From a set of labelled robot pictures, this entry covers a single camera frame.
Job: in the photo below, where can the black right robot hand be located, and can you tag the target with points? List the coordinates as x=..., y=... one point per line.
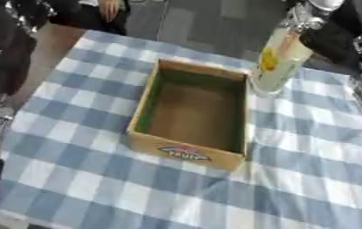
x=331, y=41

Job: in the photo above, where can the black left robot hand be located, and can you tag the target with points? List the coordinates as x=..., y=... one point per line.
x=6, y=59

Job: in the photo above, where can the pale bottle with yellow label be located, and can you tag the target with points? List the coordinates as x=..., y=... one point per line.
x=280, y=62

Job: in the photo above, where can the tan cardboard box green inside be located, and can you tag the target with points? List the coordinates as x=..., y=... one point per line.
x=194, y=113

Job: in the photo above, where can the person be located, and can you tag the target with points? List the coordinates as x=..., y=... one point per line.
x=79, y=15

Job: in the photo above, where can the person's hand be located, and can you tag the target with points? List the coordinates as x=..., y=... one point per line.
x=109, y=10

